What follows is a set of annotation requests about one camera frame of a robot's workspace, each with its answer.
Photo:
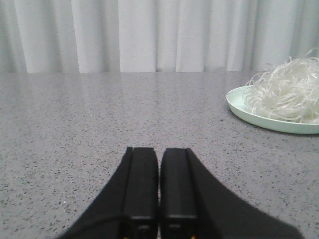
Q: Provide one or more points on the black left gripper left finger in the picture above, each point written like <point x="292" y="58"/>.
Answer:
<point x="127" y="206"/>

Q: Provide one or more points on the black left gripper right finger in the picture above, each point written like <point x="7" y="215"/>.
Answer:
<point x="195" y="205"/>

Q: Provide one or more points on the white vermicelli noodle bundle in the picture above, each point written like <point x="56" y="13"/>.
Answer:
<point x="287" y="92"/>

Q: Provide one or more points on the mint green plate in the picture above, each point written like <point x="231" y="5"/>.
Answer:
<point x="235" y="100"/>

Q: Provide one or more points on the white curtain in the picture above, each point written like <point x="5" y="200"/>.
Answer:
<point x="88" y="36"/>

